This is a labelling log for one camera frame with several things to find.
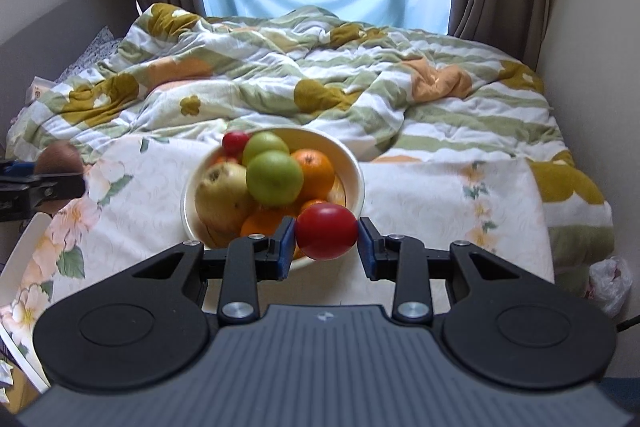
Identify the medium mandarin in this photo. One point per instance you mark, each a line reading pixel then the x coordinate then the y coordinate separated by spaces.
pixel 311 205

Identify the small white carton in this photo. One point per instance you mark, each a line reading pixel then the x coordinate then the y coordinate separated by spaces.
pixel 40 89

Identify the large green apple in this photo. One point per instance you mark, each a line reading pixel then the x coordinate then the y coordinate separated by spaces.
pixel 274 178

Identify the striped floral quilt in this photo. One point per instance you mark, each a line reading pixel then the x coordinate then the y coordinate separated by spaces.
pixel 350 77

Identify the dark blue cloth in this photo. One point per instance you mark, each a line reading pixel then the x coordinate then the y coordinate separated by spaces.
pixel 622 394

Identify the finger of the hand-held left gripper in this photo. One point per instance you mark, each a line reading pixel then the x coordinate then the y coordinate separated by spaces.
pixel 55 187
pixel 20 168

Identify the small green apple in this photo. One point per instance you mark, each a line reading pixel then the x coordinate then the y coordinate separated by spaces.
pixel 265 146

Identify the yellow pear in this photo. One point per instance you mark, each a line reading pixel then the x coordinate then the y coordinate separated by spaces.
pixel 222 202

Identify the grey headboard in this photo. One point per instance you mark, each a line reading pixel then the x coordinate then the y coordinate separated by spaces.
pixel 55 27

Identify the white plastic bag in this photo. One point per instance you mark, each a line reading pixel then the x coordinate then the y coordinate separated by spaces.
pixel 610 287

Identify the cream oval bowl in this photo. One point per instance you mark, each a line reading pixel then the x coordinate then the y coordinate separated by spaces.
pixel 354 184

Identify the patterned grey pillow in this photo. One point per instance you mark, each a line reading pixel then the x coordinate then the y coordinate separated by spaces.
pixel 95 52

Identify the red tomato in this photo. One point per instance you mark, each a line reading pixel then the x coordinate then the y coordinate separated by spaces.
pixel 327 231
pixel 235 142

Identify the medium orange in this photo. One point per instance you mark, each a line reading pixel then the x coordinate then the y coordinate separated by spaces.
pixel 316 172

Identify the large orange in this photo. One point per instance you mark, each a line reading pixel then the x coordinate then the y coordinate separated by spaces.
pixel 262 225

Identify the brown kiwi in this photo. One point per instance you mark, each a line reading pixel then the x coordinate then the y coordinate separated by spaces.
pixel 57 159

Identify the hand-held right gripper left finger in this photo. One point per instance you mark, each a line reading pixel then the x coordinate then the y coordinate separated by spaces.
pixel 287 249

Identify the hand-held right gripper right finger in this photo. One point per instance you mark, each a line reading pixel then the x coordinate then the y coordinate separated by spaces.
pixel 365 253

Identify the floral tablecloth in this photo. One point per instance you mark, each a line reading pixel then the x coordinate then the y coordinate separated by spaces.
pixel 425 217

